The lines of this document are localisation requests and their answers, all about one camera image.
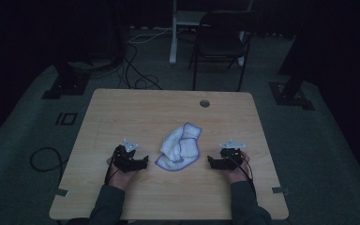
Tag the grey tape strip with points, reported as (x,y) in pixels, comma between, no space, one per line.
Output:
(61,192)
(279,190)

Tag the black stand with square base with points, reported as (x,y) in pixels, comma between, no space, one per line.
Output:
(290,93)
(67,84)

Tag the person's right hand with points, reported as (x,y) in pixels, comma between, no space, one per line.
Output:
(240,175)

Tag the round grey table grommet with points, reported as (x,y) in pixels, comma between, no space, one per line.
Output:
(204,103)

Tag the black folding chair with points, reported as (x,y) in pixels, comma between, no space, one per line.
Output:
(220,47)

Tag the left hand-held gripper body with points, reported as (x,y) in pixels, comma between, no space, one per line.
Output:
(123,159)

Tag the dark round stand base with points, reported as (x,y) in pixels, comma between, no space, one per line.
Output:
(90,65)

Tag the white cloth with purple edge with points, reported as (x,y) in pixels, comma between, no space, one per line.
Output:
(181,146)

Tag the person's left hand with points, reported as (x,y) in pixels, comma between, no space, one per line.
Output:
(120,179)

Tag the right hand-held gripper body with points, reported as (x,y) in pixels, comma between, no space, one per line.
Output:
(230,157)

